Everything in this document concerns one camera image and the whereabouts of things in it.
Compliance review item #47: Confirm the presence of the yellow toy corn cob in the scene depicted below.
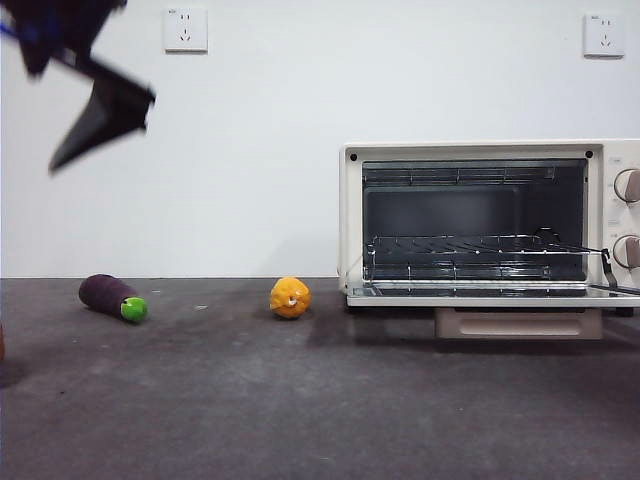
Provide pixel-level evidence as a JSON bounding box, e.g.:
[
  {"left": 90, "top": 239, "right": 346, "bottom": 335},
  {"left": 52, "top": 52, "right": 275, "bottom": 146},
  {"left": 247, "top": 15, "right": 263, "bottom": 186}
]
[{"left": 269, "top": 276, "right": 312, "bottom": 321}]

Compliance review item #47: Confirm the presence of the beige oven knob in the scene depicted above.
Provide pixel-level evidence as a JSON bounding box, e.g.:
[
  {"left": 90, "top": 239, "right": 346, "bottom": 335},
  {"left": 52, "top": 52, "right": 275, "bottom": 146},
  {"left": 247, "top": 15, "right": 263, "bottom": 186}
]
[
  {"left": 612, "top": 233, "right": 640, "bottom": 269},
  {"left": 613, "top": 168, "right": 640, "bottom": 203}
]

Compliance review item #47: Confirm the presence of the metal wire oven rack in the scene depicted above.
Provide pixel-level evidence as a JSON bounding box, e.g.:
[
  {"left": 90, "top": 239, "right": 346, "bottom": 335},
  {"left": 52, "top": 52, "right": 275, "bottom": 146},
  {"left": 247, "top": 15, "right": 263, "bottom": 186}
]
[{"left": 360, "top": 227, "right": 609, "bottom": 281}]

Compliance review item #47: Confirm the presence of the cream Toshiba toaster oven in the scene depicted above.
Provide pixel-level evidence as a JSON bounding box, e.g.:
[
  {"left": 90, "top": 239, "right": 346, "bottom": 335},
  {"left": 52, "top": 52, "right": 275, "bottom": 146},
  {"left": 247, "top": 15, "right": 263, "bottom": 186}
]
[{"left": 338, "top": 139, "right": 640, "bottom": 317}]

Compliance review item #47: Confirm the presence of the oven door with beige handle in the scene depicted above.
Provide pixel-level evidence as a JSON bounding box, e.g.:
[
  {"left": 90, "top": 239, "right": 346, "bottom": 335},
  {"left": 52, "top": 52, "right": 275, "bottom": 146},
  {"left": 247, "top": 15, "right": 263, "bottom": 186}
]
[{"left": 344, "top": 279, "right": 640, "bottom": 341}]

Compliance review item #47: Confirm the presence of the white wall socket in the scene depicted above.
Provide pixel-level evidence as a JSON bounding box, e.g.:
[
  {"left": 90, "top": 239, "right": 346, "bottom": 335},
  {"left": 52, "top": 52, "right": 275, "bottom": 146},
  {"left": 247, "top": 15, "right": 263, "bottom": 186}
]
[
  {"left": 164, "top": 7, "right": 209, "bottom": 55},
  {"left": 582, "top": 13, "right": 626, "bottom": 60}
]

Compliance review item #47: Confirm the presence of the purple toy eggplant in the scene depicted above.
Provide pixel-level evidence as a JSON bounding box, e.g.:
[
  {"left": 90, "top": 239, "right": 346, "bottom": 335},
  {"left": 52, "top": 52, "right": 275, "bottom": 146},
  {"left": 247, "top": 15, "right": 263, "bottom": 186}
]
[{"left": 78, "top": 273, "right": 149, "bottom": 325}]

